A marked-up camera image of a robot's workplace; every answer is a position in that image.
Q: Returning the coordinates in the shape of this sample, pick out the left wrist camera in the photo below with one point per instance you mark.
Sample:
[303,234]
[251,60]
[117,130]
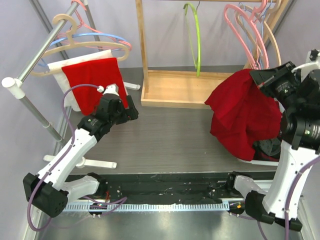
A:
[110,89]

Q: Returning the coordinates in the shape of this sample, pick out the blue hanger left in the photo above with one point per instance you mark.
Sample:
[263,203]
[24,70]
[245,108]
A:
[62,39]

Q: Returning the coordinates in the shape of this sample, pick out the pink hanger left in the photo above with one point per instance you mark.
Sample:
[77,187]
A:
[93,31]

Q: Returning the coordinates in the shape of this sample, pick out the white plastic laundry basket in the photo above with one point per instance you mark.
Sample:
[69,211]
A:
[261,123]

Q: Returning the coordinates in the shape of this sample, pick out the pink hanger right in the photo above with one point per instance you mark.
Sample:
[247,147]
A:
[229,17]

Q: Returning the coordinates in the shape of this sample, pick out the wooden clothes rack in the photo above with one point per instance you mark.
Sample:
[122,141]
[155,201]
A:
[185,89]

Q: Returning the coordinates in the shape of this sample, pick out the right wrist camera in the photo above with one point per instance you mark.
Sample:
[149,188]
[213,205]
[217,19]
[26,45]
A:
[313,56]

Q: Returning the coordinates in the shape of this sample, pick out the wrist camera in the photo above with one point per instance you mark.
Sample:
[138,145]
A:
[313,56]
[110,89]

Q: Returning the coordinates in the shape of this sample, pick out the pink hanger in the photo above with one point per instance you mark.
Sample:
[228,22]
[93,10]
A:
[93,31]
[229,17]

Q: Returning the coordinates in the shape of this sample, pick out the bright red hung garment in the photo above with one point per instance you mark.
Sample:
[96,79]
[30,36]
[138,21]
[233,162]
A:
[98,72]

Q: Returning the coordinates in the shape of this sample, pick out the white hung cloth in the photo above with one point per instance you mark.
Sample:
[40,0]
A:
[62,80]

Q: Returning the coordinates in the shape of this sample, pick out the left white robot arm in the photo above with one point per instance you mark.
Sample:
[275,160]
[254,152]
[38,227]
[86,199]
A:
[48,190]

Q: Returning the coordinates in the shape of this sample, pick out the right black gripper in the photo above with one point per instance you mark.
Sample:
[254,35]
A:
[266,79]

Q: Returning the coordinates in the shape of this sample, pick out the grey dotted garment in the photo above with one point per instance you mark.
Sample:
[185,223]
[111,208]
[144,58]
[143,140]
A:
[270,147]

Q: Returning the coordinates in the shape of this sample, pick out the metal clothes rack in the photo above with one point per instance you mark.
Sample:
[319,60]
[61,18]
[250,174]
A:
[14,84]

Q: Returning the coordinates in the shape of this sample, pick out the red plaid garment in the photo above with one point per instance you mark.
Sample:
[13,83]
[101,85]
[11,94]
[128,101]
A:
[260,155]

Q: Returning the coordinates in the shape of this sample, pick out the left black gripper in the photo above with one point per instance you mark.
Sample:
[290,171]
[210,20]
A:
[126,117]

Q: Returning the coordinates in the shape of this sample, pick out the dark red skirt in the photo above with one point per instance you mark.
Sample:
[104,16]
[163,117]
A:
[242,115]

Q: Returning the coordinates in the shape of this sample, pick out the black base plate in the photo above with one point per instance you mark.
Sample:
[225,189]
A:
[166,188]

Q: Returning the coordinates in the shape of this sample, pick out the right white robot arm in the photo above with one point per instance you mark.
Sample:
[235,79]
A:
[300,150]

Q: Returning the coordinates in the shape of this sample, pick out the white cable duct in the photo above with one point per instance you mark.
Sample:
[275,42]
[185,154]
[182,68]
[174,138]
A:
[86,206]

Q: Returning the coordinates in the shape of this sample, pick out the beige wooden hanger left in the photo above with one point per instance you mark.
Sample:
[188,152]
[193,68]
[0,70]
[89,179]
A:
[71,34]

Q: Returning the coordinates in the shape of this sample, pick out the blue wire hanger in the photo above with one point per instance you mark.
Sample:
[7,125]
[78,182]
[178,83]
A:
[254,25]

